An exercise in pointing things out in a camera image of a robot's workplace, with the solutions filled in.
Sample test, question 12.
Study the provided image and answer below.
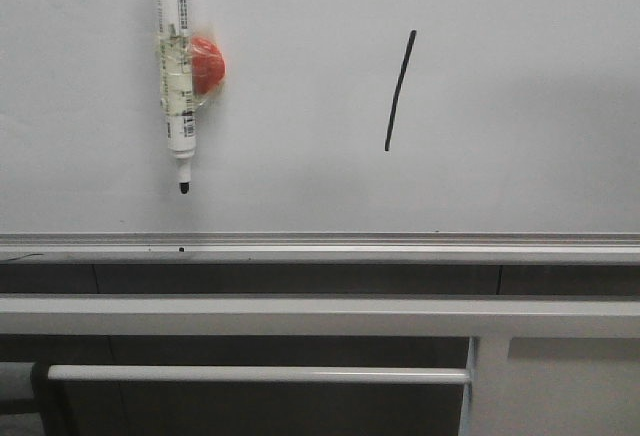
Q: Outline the red round magnet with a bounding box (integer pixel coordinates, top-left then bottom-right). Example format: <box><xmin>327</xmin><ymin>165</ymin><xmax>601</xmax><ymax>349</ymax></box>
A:
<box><xmin>191</xmin><ymin>36</ymin><xmax>226</xmax><ymax>96</ymax></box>

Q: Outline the white black whiteboard marker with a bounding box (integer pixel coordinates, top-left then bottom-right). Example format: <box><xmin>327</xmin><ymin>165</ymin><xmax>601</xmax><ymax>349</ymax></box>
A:
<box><xmin>156</xmin><ymin>0</ymin><xmax>196</xmax><ymax>195</ymax></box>

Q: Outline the black marker stroke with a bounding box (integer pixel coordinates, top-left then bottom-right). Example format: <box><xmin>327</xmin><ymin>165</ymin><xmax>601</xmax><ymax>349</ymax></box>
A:
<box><xmin>384</xmin><ymin>29</ymin><xmax>417</xmax><ymax>152</ymax></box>

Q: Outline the white horizontal rod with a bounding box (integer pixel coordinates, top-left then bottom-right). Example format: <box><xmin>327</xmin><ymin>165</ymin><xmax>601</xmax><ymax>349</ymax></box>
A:
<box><xmin>47</xmin><ymin>365</ymin><xmax>471</xmax><ymax>385</ymax></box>

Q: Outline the whiteboard with aluminium frame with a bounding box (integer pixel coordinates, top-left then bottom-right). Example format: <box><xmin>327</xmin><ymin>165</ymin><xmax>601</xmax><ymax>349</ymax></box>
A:
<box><xmin>1</xmin><ymin>0</ymin><xmax>639</xmax><ymax>264</ymax></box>

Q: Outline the white metal stand frame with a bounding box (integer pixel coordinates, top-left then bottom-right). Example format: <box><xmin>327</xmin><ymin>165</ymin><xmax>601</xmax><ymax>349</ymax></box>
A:
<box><xmin>1</xmin><ymin>295</ymin><xmax>639</xmax><ymax>435</ymax></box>

